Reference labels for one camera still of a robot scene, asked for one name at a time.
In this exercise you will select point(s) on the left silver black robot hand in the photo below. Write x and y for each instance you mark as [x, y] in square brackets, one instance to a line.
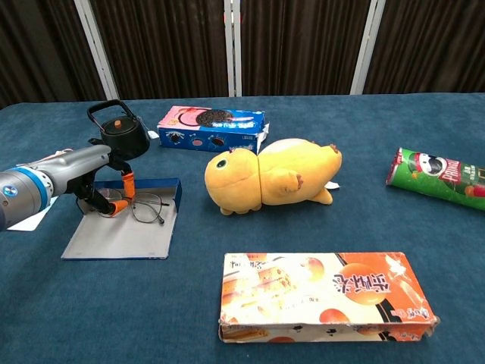
[79, 163]

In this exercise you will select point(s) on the black eyeglasses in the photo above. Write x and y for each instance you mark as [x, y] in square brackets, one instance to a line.
[146, 206]

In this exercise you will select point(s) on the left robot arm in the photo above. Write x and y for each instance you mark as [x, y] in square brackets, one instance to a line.
[19, 197]

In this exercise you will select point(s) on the black teapot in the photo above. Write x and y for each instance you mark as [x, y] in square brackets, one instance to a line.
[125, 138]

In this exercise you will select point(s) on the long white paper strip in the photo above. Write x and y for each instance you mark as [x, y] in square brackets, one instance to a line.
[30, 223]

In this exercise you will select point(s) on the white teapot tag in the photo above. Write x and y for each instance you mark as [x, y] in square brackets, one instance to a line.
[152, 134]

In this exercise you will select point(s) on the blue Oreo cookie box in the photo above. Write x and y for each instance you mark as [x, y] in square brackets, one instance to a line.
[212, 134]

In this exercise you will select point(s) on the dark brown curtain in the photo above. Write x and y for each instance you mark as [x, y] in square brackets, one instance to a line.
[170, 45]

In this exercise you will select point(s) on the yellow plush toy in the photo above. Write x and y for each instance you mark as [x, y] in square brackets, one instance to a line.
[288, 170]

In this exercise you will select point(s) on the blue felt table cover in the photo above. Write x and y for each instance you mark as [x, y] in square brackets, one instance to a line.
[341, 227]

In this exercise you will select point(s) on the orange cake box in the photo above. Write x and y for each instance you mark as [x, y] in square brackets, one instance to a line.
[322, 288]

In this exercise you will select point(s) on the green Pringles can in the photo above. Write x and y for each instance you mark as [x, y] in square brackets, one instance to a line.
[435, 178]

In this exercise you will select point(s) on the white partition frame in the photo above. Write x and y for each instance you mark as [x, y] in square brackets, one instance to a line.
[232, 49]
[365, 49]
[98, 49]

